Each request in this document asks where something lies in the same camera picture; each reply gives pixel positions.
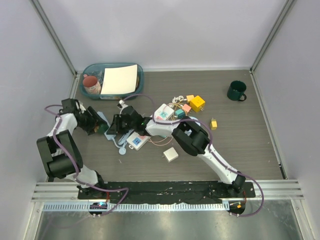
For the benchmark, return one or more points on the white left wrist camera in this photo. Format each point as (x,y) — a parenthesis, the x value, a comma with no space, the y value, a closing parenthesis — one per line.
(79,106)

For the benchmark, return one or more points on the orange USB charger plug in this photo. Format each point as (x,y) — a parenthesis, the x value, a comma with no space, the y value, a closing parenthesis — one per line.
(189,98)

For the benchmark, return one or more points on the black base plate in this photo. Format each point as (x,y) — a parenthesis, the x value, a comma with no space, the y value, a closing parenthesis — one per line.
(177,192)

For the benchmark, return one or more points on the yellow cube socket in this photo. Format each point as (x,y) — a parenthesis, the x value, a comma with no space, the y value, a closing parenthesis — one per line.
(197,104)

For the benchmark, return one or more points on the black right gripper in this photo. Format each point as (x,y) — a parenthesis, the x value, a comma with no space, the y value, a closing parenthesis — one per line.
(116,126)

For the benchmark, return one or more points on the pink plug adapter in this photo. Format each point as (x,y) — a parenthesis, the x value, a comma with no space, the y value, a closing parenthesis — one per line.
(186,108)

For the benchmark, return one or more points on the light blue power strip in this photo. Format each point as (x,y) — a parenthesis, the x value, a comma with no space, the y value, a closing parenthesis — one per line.
(109,137)

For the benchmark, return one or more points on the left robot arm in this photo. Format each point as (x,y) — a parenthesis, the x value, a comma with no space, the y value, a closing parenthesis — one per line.
(59,153)

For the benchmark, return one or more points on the white charger block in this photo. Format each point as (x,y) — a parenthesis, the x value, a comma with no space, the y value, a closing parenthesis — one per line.
(170,154)

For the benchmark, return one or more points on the red patterned cup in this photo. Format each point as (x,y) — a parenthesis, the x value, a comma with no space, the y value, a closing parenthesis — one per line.
(91,84)

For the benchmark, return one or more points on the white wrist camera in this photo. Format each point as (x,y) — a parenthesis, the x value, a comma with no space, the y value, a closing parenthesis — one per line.
(121,106)
(79,106)

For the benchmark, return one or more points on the dark green box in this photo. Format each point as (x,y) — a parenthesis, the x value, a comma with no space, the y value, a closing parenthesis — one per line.
(102,128)

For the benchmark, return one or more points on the dark green mug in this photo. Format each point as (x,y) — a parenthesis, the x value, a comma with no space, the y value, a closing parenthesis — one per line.
(236,91)

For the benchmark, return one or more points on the teal plastic basin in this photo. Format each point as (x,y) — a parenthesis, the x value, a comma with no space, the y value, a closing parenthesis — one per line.
(97,70)

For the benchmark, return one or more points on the pale yellow USB charger plug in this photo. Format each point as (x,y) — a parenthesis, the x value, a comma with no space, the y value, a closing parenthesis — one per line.
(213,124)

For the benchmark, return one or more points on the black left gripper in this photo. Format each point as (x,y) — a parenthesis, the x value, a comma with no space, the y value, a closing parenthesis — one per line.
(94,120)

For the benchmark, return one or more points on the teal USB charger plug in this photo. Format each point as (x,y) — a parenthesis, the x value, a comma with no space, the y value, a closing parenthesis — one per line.
(180,113)

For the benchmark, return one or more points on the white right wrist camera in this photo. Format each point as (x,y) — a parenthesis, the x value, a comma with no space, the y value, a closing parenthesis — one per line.
(121,106)

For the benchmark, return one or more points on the white power strip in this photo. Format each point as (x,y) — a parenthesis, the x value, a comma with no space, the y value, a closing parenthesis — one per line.
(162,114)

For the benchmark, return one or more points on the white paper sheet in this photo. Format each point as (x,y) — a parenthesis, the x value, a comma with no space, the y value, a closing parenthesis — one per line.
(119,80)

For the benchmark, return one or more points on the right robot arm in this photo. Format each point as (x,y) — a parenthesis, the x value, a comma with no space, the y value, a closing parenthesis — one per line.
(189,135)

